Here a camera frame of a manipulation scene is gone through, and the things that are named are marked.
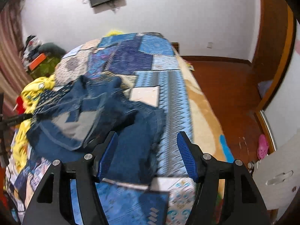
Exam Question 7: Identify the blue denim jacket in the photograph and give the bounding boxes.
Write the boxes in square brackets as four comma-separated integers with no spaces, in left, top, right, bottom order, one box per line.
[26,76,166,184]

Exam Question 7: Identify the clothes pile on green chair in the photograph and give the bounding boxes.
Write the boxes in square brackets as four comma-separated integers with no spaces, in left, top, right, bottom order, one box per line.
[22,35,67,79]

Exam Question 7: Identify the red plush cloth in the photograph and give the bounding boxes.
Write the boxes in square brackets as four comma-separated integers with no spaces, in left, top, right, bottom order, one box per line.
[14,96,26,114]

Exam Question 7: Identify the yellow cartoon blanket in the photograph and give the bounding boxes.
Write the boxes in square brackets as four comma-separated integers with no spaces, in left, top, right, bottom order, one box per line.
[11,74,55,173]

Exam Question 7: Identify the striped brown curtain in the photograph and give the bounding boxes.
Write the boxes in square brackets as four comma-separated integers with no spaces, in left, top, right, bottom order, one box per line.
[1,0,33,117]

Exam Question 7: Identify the pink croc shoe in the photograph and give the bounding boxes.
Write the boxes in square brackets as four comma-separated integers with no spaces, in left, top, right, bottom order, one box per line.
[257,134,269,160]

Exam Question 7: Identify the orange box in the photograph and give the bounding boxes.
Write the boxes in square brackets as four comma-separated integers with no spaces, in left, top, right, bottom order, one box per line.
[28,53,47,71]

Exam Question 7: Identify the tan fleece blanket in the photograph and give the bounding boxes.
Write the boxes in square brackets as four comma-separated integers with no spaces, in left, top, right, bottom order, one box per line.
[166,52,233,224]

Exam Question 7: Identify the blue patchwork bed cover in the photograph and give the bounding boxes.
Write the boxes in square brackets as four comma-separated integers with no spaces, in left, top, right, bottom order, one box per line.
[6,33,193,220]

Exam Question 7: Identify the wooden wardrobe with glass door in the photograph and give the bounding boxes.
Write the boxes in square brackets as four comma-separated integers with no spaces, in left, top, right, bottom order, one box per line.
[252,0,299,152]

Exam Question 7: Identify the white cabinet with handle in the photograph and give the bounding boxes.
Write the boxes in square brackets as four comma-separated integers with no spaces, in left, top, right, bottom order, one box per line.
[253,131,300,210]

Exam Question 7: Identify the white wall socket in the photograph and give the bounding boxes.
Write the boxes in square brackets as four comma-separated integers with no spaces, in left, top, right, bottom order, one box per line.
[207,42,213,49]

